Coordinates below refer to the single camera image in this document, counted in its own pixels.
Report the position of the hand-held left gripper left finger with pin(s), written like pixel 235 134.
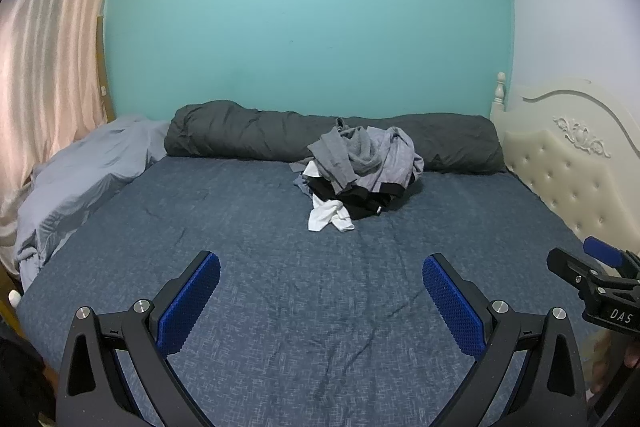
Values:
pixel 190 302

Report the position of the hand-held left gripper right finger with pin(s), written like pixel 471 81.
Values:
pixel 452 302

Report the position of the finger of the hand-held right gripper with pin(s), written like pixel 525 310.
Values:
pixel 602 249
pixel 595 287

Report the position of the grey sweater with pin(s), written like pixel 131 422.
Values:
pixel 337 157

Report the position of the pile of grey black clothes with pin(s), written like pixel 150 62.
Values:
pixel 395 157

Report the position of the blue bed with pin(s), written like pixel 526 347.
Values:
pixel 280 287

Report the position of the cream tufted headboard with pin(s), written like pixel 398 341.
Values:
pixel 575 157

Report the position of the black garment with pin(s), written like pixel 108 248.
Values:
pixel 360 202

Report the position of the white garment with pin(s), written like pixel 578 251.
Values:
pixel 325 214

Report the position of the light grey quilt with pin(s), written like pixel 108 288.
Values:
pixel 85 172

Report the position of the white round object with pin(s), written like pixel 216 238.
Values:
pixel 13 298

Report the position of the pink curtain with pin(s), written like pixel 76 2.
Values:
pixel 45 57

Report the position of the wooden window frame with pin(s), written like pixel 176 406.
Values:
pixel 106 72

